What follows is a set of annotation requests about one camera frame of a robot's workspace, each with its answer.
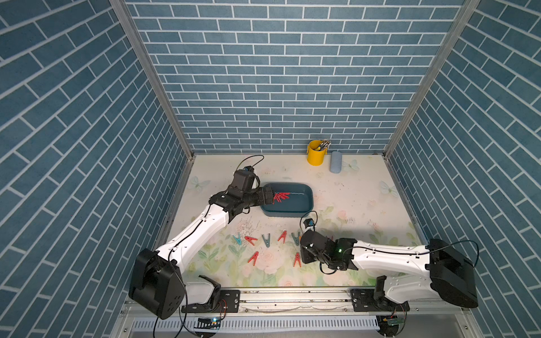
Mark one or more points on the red clothespin in box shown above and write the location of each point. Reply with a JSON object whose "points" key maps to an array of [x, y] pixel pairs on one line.
{"points": [[281, 196]]}

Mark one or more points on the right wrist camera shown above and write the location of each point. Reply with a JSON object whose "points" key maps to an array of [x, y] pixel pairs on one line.
{"points": [[309, 224]]}

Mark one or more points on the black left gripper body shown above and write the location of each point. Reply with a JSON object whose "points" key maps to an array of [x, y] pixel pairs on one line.
{"points": [[252, 198]]}

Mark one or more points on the red clothespin row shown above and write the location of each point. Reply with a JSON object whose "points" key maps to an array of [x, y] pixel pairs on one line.
{"points": [[254, 258], [297, 260]]}

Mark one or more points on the pens in yellow cup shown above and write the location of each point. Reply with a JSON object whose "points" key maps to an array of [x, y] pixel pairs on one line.
{"points": [[324, 145]]}

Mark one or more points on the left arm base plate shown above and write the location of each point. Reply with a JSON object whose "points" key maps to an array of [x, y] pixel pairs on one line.
{"points": [[226, 301]]}

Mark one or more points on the grey blue cylinder case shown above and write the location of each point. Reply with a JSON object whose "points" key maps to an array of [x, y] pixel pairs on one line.
{"points": [[336, 162]]}

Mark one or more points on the aluminium corner post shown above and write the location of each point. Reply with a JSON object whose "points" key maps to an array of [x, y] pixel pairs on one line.
{"points": [[128, 25], [462, 18]]}

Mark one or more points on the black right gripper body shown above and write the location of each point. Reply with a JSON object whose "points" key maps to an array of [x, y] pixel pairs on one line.
{"points": [[306, 256]]}

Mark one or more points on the aluminium front rail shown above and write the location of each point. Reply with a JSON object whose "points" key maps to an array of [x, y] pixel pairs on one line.
{"points": [[303, 300]]}

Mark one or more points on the dark teal clothespin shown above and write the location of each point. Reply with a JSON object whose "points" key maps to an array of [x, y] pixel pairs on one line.
{"points": [[296, 238]]}

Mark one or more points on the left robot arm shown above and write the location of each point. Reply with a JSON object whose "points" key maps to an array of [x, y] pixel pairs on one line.
{"points": [[157, 282]]}

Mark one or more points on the aluminium corner post right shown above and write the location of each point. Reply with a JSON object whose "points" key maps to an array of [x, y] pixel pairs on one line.
{"points": [[462, 18]]}

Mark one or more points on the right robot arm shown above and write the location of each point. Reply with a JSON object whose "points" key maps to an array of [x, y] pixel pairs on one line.
{"points": [[403, 273]]}

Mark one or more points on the aluminium corner post left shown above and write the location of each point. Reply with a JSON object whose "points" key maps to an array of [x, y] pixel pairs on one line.
{"points": [[128, 25]]}

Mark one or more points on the dark teal storage box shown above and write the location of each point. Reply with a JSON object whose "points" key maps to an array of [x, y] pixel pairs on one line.
{"points": [[299, 201]]}

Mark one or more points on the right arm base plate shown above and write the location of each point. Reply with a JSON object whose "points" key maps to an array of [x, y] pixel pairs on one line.
{"points": [[370, 300]]}

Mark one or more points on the yellow pen cup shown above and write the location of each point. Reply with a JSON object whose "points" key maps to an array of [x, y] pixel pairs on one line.
{"points": [[315, 158]]}

